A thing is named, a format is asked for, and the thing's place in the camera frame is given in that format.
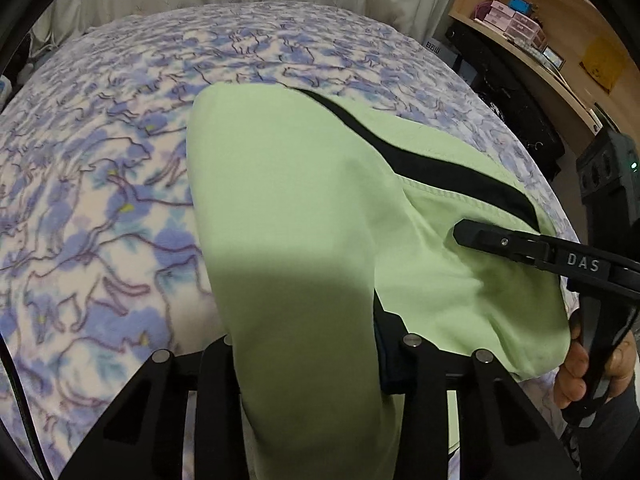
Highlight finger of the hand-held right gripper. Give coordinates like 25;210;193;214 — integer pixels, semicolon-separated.
452;218;551;266

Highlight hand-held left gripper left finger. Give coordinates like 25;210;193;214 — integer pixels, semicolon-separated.
60;335;249;480

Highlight white printed box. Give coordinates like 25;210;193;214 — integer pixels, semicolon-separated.
422;39;458;63

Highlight purple cat print blanket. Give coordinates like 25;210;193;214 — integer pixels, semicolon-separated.
0;2;581;480

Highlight yellow paper bag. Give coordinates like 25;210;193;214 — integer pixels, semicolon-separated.
580;36;628;93

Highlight green and black hooded jacket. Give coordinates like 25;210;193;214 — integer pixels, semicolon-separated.
187;82;573;480

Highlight black cable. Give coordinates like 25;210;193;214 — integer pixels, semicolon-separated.
0;332;53;480

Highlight wooden bookshelf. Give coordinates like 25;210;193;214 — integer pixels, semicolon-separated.
447;0;640;146

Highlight small picture frame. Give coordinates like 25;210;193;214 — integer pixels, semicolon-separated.
542;46;567;71

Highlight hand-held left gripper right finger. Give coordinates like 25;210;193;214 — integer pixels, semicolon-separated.
372;305;569;480

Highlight pink drawer organizer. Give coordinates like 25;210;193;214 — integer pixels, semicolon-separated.
482;0;548;51

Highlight person's right hand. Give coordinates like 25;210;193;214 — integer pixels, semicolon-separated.
554;310;640;409

